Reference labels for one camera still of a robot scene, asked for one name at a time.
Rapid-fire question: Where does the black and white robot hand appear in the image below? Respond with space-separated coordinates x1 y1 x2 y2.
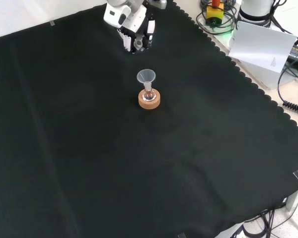
103 0 157 54

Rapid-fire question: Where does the clear glass graduated cylinder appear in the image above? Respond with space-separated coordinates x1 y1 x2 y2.
133 34 144 52

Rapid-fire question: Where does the clear plastic funnel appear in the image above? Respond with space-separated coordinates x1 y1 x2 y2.
136 69 157 87

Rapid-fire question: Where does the clear round-bottom flask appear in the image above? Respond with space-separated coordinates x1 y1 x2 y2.
142 82 156 102

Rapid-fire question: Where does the yellow stop button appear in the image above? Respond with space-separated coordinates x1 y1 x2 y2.
206 0 225 27

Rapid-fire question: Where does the black bench cloth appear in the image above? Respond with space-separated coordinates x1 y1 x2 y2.
0 0 298 238

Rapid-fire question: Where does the pale board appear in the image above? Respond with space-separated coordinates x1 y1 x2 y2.
228 20 298 74

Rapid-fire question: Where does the cork ring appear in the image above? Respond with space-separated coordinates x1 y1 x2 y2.
138 88 162 110

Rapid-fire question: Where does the green looped cable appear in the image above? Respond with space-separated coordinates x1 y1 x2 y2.
195 0 240 36

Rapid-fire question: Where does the black coiled cable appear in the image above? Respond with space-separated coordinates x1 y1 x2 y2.
277 61 298 115

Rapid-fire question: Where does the grey metal bench bracket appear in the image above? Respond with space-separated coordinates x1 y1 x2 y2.
285 184 298 212

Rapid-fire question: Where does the black floor cable bundle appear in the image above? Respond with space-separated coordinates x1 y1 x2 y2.
227 207 298 238

